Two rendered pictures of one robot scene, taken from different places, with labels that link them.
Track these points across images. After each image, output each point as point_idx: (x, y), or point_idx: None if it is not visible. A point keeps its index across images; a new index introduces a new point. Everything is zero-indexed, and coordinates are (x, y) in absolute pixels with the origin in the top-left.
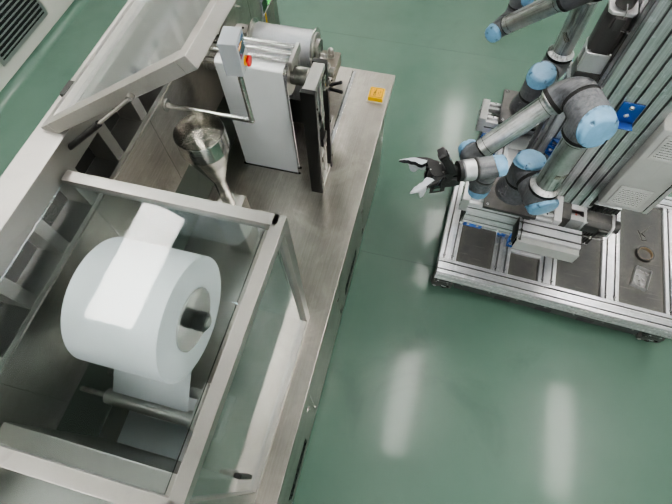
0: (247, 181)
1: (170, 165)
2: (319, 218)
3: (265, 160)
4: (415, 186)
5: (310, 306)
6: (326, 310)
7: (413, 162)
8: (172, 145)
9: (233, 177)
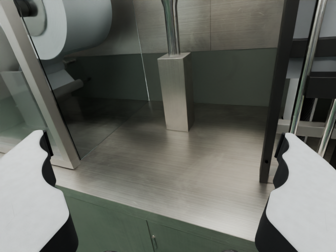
0: (256, 120)
1: (206, 24)
2: (210, 178)
3: (287, 119)
4: (40, 135)
5: (85, 170)
6: (70, 184)
7: (283, 174)
8: (220, 10)
9: (258, 113)
